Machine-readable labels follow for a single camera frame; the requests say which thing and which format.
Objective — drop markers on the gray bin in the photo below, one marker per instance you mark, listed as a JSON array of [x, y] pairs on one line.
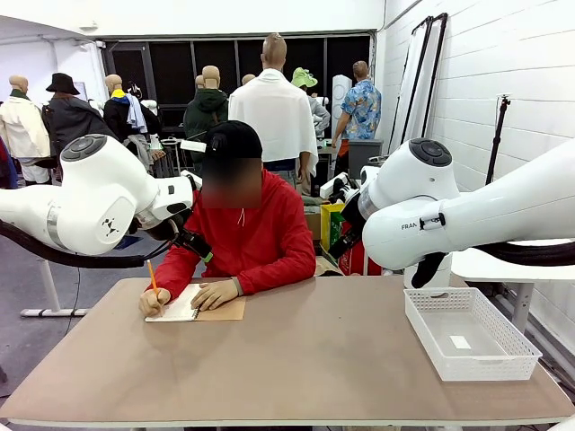
[[364, 157]]

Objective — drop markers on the cardboard box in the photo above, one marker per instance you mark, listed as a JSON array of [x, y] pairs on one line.
[[313, 224]]

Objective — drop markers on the mannequin in cream coat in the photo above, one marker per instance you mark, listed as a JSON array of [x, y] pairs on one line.
[[22, 125]]

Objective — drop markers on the black tripod stand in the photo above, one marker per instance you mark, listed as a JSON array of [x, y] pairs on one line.
[[496, 143]]

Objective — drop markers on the white tower appliance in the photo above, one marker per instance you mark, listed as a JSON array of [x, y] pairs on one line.
[[341, 96]]

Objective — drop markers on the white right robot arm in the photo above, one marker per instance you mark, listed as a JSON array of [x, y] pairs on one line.
[[494, 206]]

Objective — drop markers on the bare mannequin head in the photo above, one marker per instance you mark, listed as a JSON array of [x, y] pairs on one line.
[[248, 80], [199, 81]]

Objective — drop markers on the mannequin with black hat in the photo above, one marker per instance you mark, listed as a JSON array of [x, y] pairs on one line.
[[72, 116]]

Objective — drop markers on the mannequin draped in white cloth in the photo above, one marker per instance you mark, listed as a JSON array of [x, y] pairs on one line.
[[274, 116]]

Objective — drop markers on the person's right forearm red sleeve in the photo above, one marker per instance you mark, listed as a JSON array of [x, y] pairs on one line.
[[173, 271]]

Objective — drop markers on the person's head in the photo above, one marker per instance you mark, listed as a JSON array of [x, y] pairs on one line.
[[231, 184]]

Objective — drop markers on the mannequin in dark green hoodie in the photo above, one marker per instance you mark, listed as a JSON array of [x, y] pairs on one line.
[[204, 108]]

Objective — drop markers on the white plastic basket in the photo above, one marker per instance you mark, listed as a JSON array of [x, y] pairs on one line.
[[489, 364]]

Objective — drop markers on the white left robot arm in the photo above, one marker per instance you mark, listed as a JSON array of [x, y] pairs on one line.
[[99, 193]]

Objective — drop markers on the mannequin with green hat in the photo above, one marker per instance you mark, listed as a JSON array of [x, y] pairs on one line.
[[304, 77]]

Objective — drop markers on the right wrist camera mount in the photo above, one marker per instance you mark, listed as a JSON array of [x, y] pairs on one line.
[[334, 184]]

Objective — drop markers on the yellow-green paper bag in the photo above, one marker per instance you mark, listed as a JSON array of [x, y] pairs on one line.
[[331, 229]]

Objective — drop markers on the person's left forearm red sleeve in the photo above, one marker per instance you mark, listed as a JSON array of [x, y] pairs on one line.
[[274, 278]]

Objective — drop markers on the dark glass window wall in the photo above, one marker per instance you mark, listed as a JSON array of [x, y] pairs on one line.
[[170, 67]]

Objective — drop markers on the folded black-framed white screens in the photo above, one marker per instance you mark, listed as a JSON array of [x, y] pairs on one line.
[[415, 90]]

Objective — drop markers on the white side table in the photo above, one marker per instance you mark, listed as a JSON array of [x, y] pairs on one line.
[[494, 271]]

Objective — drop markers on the brown spiral notebook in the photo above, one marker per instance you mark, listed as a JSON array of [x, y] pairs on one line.
[[224, 310]]

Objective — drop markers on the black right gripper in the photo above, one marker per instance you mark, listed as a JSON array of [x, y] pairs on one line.
[[349, 235]]

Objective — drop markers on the person's right hand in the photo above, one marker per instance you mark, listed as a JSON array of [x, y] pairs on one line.
[[150, 303]]

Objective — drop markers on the red jacket torso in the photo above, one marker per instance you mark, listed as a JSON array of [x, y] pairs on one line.
[[251, 242]]

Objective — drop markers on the mannequin in floral shirt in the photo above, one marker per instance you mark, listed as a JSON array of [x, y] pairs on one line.
[[361, 112]]

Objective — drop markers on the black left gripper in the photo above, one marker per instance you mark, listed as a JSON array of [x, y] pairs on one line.
[[188, 241]]

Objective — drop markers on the white table frame foot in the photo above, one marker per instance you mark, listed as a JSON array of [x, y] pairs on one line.
[[51, 287]]

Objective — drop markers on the red shopping bag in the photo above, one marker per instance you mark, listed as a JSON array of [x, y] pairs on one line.
[[355, 265]]

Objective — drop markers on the yellow pencil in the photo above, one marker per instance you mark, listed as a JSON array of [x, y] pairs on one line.
[[152, 275]]

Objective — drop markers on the mannequin black jacket yellow collar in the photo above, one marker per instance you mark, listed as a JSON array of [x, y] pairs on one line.
[[117, 112]]

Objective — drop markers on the person's left hand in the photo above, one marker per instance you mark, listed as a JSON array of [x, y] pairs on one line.
[[215, 294]]

